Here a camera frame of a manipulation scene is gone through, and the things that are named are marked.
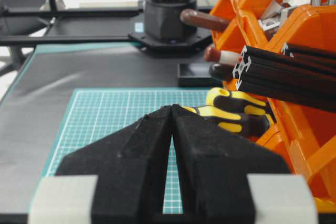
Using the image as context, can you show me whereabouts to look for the black rack foot tray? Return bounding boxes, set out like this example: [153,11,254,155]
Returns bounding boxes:
[177,63,222,88]

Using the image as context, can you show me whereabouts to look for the short black aluminium extrusion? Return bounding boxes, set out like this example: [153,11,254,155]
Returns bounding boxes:
[281,43,335,60]

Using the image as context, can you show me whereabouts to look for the green cutting mat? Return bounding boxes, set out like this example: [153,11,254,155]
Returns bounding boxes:
[41,88,214,215]

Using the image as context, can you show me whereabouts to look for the large yellow black screwdriver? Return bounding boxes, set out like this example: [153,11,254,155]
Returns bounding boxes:
[183,105,274,137]

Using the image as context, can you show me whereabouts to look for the small yellow black screwdriver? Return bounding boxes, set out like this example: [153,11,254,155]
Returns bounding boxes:
[205,88,272,115]

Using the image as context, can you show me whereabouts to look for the black left robot arm base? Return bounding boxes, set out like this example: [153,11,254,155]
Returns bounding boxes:
[128,0,211,50]

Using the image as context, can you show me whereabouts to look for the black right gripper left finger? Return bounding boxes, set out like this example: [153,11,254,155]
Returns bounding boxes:
[28,106,172,223]

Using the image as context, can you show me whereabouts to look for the silver metal corner brackets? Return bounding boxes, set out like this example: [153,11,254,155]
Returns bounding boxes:
[258,0,335,34]

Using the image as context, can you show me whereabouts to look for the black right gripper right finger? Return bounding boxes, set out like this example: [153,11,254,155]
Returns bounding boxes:
[172,105,319,223]

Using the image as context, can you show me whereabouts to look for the brown wooden handled tool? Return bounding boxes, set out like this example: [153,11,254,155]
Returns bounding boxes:
[180,9,230,32]

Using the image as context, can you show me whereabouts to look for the red white handled tool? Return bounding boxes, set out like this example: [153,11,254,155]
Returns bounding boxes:
[204,46,242,66]

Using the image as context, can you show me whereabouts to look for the dark brown handled tool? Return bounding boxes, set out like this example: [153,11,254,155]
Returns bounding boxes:
[209,63,234,82]

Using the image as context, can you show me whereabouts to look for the orange container rack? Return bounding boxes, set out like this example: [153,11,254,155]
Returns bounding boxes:
[209,0,336,224]

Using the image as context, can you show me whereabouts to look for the black office chair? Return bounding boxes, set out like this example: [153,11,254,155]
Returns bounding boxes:
[1,0,46,35]

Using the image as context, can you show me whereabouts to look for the long black aluminium extrusion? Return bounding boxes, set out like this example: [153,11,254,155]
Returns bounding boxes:
[233,46,335,112]

